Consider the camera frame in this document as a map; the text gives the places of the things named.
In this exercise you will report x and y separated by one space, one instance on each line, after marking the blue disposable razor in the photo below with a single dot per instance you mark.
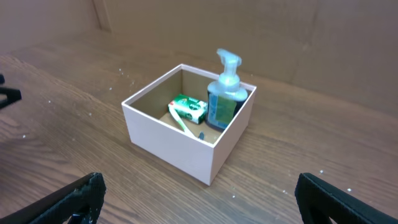
201 136

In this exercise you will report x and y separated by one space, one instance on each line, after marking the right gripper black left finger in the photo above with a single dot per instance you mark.
79 202

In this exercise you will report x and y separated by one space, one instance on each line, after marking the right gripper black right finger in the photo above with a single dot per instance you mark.
320 202

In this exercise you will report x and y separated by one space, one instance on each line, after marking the green toothbrush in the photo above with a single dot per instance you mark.
178 119

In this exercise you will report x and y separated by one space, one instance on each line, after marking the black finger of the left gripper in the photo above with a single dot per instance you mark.
12 95

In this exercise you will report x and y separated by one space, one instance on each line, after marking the clear soap pump bottle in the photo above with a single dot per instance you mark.
225 95

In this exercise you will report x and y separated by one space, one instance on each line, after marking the pink open box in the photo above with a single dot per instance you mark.
151 127

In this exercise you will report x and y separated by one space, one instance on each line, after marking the green soap bar packet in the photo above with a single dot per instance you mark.
190 108

